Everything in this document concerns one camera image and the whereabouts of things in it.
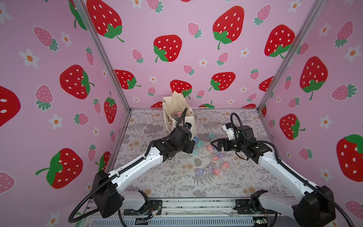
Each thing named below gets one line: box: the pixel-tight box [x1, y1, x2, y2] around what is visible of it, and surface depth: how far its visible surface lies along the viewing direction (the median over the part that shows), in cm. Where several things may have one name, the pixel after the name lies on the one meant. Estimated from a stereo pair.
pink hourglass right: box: [213, 161, 230, 176], surface depth 88 cm
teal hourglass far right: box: [208, 131, 217, 139], surface depth 103 cm
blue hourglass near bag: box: [193, 136, 204, 148], surface depth 99 cm
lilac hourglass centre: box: [195, 164, 213, 176], surface depth 87 cm
